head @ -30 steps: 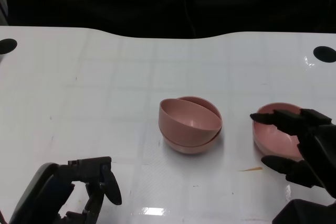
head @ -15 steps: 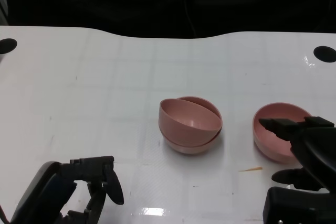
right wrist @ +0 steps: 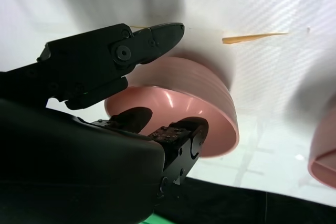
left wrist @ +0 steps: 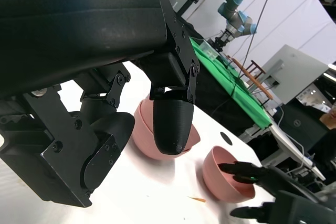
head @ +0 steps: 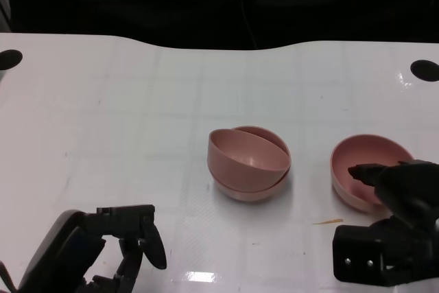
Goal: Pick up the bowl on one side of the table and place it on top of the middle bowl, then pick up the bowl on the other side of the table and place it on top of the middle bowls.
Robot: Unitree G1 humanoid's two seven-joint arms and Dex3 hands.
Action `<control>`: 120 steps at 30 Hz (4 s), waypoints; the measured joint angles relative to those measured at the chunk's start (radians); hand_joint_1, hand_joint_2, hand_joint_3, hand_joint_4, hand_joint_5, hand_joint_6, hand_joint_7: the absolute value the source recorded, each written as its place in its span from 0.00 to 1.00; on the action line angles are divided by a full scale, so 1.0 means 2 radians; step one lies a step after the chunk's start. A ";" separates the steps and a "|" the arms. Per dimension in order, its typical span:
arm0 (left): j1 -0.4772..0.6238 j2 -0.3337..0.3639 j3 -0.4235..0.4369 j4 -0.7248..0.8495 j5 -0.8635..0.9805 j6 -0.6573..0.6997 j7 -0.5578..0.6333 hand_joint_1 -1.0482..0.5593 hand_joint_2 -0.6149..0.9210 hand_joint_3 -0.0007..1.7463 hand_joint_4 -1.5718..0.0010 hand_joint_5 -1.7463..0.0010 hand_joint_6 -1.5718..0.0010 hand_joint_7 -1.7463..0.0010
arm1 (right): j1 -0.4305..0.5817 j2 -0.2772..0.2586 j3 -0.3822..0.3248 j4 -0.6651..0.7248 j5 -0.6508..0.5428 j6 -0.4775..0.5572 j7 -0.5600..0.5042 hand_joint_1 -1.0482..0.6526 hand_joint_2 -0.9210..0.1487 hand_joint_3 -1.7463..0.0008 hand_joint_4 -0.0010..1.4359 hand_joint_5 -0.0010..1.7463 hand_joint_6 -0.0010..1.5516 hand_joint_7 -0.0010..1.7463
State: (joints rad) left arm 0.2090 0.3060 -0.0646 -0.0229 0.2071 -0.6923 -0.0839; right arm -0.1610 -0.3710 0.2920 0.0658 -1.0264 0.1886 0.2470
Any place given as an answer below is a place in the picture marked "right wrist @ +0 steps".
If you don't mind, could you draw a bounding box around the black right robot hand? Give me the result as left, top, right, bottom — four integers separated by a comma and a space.
0, 22, 210, 224

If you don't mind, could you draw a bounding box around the thin orange strip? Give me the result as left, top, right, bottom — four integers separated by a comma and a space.
222, 32, 289, 45

